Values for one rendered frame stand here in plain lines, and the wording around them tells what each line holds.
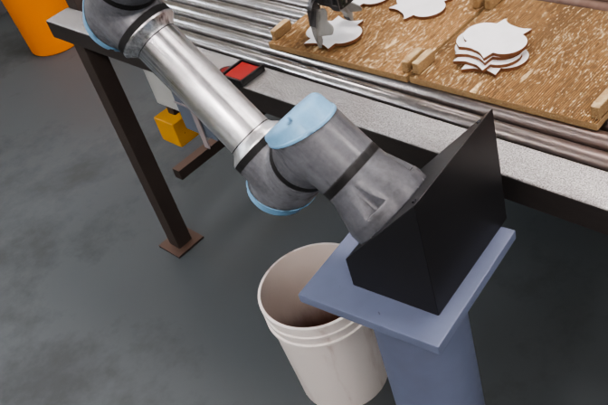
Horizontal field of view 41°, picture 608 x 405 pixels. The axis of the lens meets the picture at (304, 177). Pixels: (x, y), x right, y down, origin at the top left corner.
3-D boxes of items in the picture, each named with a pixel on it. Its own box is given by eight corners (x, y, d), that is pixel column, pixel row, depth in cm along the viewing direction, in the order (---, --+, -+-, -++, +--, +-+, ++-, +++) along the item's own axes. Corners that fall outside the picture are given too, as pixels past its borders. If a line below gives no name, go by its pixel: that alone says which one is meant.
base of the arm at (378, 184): (384, 228, 121) (336, 183, 121) (348, 255, 134) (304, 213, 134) (440, 163, 127) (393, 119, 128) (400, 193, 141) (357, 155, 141)
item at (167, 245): (179, 259, 288) (79, 51, 236) (158, 247, 296) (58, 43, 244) (204, 237, 294) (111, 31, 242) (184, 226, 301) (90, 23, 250)
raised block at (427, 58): (419, 75, 168) (417, 64, 167) (412, 73, 170) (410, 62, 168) (436, 60, 171) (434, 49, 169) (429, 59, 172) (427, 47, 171)
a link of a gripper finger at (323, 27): (327, 52, 181) (331, 10, 178) (308, 48, 185) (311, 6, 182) (337, 51, 184) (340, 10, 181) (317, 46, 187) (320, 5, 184)
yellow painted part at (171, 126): (182, 148, 228) (151, 77, 213) (162, 139, 233) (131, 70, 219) (203, 132, 231) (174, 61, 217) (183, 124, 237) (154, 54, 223)
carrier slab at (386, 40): (407, 82, 170) (406, 76, 169) (270, 48, 196) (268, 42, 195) (498, 0, 187) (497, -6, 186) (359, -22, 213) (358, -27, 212)
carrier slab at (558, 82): (597, 131, 144) (596, 124, 143) (410, 82, 170) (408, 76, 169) (684, 30, 160) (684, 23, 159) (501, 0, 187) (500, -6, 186)
